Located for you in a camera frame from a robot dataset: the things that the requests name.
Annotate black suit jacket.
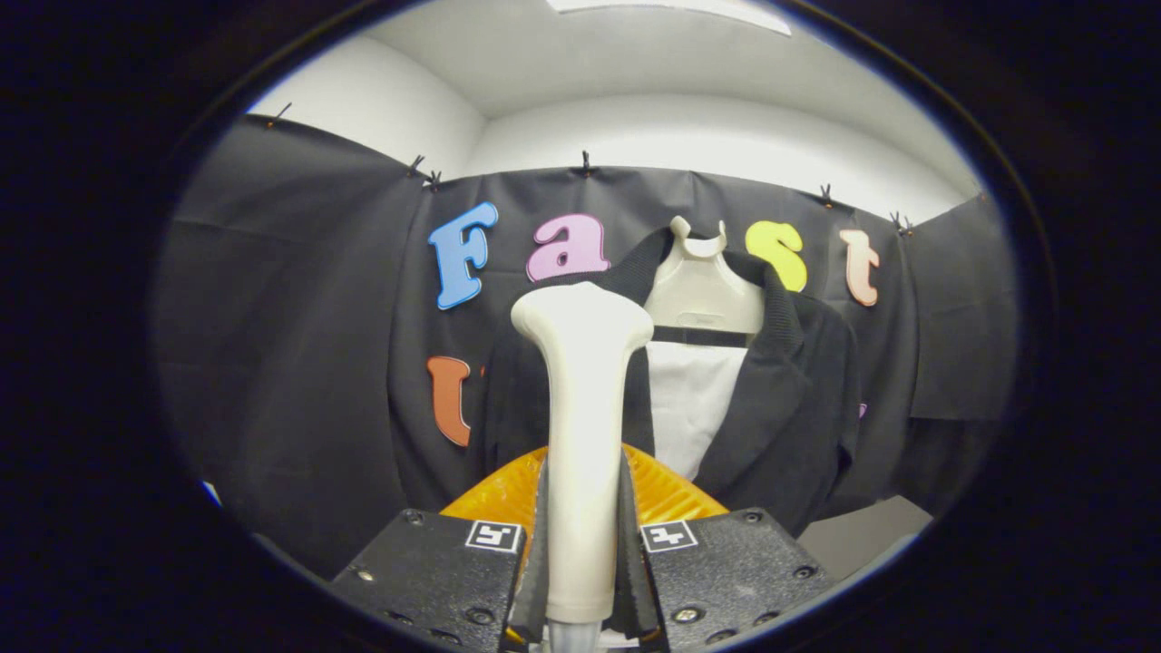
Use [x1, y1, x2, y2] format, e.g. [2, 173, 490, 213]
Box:
[481, 227, 863, 536]

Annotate white plastic hanger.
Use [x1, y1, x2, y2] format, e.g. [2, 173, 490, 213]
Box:
[642, 216, 767, 336]

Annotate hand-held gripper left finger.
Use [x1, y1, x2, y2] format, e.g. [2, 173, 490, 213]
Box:
[328, 444, 552, 652]

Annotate black backdrop cloth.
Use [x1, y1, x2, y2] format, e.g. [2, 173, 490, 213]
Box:
[154, 113, 1021, 581]

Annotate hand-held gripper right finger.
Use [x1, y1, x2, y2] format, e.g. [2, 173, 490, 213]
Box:
[620, 444, 837, 650]

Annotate grey cabinet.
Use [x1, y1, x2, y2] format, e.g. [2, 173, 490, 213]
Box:
[798, 494, 935, 581]

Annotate white garment steamer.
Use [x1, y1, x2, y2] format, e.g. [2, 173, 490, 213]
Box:
[511, 281, 656, 653]

